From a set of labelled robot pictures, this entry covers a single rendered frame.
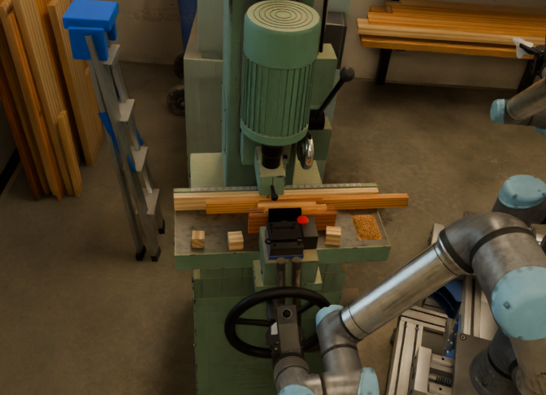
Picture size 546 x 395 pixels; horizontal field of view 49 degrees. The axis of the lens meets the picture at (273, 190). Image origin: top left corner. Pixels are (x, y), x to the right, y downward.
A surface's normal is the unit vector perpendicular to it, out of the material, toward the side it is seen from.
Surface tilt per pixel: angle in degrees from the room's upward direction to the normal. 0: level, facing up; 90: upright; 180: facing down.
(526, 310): 84
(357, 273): 0
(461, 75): 90
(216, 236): 0
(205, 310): 90
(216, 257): 90
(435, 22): 1
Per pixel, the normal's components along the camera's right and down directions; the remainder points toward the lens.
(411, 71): -0.03, 0.65
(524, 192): -0.07, -0.75
